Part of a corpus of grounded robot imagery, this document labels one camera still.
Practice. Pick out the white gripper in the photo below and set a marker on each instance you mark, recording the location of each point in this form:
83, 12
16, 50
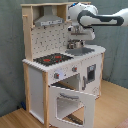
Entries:
79, 33

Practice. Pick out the small metal pot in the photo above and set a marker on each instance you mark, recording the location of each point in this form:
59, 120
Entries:
73, 44

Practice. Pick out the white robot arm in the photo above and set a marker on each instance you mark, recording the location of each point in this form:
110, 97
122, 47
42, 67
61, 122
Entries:
84, 17

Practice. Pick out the wooden toy kitchen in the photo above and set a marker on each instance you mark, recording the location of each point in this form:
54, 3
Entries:
46, 40

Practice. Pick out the toy microwave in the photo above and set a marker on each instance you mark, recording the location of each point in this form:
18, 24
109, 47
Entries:
75, 9

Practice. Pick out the grey toy sink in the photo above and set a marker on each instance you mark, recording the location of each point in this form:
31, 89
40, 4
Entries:
79, 51

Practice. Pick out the grey range hood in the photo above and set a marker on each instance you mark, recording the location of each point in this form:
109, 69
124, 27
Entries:
48, 18

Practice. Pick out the black toy stovetop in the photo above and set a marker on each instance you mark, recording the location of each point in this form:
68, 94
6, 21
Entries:
52, 59

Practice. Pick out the right red stove knob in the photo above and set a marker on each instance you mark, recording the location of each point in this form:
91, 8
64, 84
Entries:
74, 69

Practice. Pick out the red stove knob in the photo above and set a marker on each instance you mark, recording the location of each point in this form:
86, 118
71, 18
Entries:
74, 69
56, 75

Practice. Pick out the white cabinet door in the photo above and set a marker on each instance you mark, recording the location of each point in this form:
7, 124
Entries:
90, 75

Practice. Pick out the left red stove knob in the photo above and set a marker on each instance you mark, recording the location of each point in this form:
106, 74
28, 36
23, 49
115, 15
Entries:
56, 75

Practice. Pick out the white oven door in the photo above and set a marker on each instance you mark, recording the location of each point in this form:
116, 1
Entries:
63, 102

